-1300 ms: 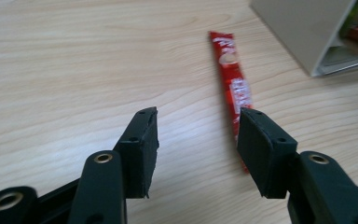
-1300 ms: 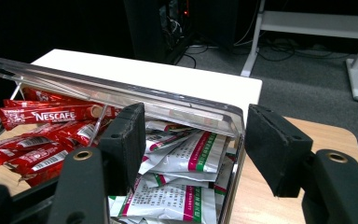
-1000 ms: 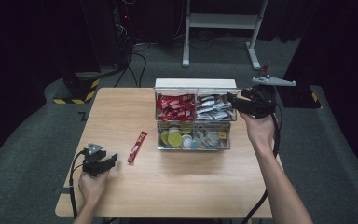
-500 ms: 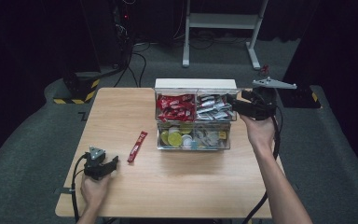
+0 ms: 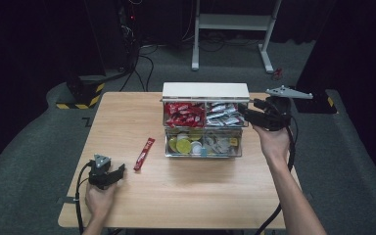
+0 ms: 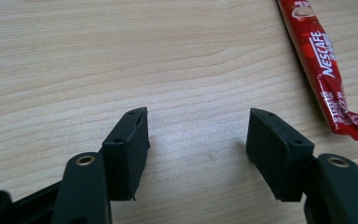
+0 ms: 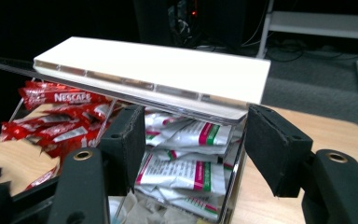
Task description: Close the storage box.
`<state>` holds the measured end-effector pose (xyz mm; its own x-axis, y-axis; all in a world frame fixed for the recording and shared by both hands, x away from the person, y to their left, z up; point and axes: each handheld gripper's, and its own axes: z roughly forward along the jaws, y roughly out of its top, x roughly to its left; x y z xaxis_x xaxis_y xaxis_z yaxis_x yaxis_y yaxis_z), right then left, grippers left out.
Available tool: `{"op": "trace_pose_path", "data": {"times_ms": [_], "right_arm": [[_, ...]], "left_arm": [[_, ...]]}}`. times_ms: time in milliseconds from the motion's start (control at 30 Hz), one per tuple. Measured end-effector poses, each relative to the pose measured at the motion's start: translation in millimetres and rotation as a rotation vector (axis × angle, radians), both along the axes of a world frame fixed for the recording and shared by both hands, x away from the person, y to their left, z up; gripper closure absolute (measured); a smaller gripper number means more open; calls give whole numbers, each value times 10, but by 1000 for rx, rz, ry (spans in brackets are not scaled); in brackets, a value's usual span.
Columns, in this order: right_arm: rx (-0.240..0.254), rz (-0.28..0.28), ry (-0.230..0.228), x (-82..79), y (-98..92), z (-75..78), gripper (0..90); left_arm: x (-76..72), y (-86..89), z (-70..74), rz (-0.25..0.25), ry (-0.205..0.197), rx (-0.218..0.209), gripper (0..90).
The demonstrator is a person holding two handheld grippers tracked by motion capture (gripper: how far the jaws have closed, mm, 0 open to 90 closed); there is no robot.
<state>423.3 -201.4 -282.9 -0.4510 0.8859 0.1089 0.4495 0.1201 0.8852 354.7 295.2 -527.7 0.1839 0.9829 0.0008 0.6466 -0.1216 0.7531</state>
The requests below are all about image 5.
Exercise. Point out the clear organizer box white lid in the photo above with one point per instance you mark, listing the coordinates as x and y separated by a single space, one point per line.
205 89

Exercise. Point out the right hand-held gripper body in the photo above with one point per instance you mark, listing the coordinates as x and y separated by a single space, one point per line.
279 114

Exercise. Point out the person's left hand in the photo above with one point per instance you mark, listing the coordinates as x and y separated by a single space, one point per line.
97 202

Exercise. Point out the pile of red stick packets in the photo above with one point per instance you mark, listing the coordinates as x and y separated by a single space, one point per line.
184 115

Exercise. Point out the small red floor object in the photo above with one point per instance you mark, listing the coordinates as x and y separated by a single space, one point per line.
276 74

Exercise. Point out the small yellow packet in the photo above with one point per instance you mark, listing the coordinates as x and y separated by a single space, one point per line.
233 141

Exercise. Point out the dark stand base yellow mark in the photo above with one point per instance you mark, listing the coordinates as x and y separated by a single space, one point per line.
323 104

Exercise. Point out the heap of clear creamer packets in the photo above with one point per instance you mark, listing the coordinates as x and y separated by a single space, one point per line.
218 145

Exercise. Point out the yellow-black striped stand base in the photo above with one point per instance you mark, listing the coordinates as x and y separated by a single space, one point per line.
84 96

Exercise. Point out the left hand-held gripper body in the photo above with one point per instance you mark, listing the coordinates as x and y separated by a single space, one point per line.
99 173

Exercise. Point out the white metal stand frame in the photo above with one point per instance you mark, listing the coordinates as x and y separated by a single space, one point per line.
233 22

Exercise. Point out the white capsule cup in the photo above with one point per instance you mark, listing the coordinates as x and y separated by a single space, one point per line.
196 148
182 136

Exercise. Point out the red stick packet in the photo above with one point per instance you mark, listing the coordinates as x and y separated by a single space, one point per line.
144 153

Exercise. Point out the yellow-green lid capsule cup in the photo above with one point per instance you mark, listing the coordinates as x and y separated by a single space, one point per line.
196 134
183 146
173 144

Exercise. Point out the small blue packet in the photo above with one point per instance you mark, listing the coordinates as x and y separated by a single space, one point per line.
204 152

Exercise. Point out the pile of silver stick packets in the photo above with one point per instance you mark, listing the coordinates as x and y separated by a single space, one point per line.
225 115

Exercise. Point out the person's right hand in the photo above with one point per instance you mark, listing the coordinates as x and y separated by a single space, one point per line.
275 145

